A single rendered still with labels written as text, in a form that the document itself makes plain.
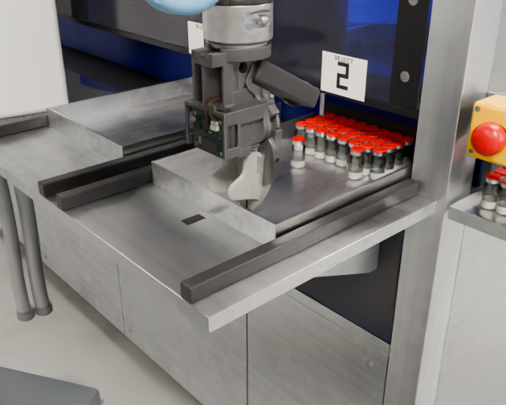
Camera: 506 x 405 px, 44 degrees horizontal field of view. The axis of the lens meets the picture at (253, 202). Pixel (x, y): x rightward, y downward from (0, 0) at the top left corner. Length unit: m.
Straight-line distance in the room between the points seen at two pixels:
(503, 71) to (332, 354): 0.58
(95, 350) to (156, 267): 1.33
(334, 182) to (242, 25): 0.34
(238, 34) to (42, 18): 0.90
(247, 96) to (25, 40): 0.88
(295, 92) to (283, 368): 0.72
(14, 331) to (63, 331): 0.16
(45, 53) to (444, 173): 0.98
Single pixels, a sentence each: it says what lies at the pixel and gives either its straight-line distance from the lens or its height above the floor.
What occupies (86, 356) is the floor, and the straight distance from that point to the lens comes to 2.02.
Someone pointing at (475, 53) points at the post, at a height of 1.08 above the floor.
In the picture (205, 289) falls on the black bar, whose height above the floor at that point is 0.89.
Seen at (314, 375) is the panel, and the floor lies 0.43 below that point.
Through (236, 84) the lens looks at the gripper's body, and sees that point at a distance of 0.69.
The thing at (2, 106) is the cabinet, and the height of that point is 0.83.
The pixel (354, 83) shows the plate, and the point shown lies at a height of 1.01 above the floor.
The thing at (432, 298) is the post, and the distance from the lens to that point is 0.97.
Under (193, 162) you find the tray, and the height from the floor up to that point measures 0.89.
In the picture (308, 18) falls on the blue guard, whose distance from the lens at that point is 0.98.
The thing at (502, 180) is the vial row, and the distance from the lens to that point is 0.87.
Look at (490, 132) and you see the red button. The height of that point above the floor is 1.01.
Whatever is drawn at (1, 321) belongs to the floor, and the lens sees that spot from 2.25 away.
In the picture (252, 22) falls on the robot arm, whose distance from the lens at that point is 0.66.
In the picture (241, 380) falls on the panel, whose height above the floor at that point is 0.27.
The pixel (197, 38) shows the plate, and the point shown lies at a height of 1.02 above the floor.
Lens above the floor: 1.26
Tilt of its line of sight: 26 degrees down
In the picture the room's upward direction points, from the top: straight up
